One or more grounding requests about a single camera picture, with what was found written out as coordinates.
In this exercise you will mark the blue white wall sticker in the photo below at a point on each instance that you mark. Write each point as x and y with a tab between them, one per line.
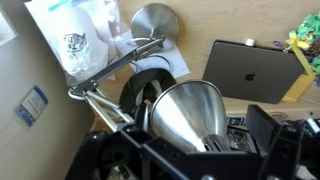
31	106

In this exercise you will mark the small white round object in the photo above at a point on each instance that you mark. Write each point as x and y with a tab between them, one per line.
250	42

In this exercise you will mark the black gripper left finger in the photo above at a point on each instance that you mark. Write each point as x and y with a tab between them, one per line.
106	156

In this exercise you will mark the dark grey laptop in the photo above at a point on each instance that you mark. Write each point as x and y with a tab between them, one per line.
253	73

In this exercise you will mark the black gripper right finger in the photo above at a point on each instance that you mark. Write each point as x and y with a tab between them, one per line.
283	150

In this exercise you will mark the white baseball cap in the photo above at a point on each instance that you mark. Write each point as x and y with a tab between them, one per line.
80	43

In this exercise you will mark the silver desk lamp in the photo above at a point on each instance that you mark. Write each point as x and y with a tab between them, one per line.
190	113

